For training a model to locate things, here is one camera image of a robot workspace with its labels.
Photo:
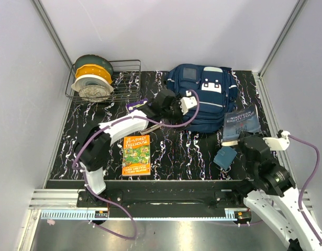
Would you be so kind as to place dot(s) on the aluminium front rail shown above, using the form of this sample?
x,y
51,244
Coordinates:
x,y
73,198

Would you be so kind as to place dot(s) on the grey patterned plate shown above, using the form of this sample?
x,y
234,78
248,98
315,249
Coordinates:
x,y
94,93

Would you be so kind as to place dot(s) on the yellow plate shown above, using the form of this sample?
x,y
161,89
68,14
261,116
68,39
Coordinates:
x,y
94,69

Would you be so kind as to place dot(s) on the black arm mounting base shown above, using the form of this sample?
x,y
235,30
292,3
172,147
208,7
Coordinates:
x,y
116,211

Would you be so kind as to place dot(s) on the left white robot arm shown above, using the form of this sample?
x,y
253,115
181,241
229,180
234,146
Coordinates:
x,y
95,139

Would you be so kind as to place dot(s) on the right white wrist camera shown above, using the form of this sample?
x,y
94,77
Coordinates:
x,y
280,143

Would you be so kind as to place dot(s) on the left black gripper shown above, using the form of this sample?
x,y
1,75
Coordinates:
x,y
177,103

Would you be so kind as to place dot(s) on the purple paperback book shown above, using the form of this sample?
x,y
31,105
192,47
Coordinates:
x,y
130,107

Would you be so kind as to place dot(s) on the dark green plate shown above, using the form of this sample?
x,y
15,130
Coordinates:
x,y
94,59

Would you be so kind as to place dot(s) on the small blue wallet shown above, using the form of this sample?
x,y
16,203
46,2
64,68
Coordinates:
x,y
225,157

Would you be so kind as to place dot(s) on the navy blue student backpack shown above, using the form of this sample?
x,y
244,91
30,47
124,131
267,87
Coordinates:
x,y
216,88

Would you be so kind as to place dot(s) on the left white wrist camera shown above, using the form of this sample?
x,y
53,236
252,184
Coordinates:
x,y
187,102

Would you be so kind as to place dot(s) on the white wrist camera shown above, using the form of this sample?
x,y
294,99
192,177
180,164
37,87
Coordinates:
x,y
187,102
280,143

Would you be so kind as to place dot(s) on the black wire dish rack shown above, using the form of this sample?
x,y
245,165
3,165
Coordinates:
x,y
126,83

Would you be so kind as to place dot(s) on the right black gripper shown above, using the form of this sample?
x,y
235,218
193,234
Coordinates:
x,y
241,144

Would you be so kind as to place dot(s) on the white plate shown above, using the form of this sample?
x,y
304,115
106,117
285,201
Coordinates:
x,y
90,80

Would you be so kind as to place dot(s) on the orange Treehouse book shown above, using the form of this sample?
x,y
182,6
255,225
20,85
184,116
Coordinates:
x,y
136,156

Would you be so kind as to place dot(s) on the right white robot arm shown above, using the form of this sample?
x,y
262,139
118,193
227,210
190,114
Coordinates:
x,y
273,195

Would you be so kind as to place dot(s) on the dark blue 1984 book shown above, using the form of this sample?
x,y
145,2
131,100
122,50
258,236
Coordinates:
x,y
235,122

